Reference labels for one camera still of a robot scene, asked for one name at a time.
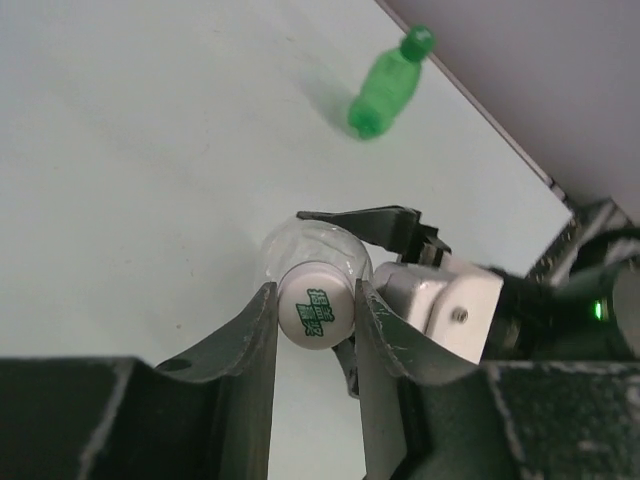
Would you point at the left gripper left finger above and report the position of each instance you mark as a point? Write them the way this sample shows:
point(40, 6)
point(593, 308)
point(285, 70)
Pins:
point(204, 414)

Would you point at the white bottle cap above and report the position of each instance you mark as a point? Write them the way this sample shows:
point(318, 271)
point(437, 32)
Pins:
point(316, 305)

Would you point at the green bottle cap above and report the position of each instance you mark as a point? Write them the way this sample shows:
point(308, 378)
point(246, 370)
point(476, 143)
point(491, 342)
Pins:
point(417, 43)

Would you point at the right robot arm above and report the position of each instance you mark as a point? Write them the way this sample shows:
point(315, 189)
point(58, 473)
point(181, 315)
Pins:
point(580, 302)

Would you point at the green plastic bottle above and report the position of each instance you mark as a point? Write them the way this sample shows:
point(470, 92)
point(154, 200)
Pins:
point(387, 89)

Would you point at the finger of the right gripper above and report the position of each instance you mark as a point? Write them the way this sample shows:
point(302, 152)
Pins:
point(345, 353)
point(394, 228)

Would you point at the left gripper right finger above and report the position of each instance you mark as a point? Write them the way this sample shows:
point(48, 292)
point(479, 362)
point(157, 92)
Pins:
point(427, 414)

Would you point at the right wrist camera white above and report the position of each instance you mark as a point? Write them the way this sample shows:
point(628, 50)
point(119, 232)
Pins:
point(453, 304)

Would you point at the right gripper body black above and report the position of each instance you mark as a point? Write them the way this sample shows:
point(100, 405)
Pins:
point(425, 247)

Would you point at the clear plastic bottle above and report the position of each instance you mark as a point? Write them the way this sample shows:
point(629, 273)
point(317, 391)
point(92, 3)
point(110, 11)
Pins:
point(298, 241)

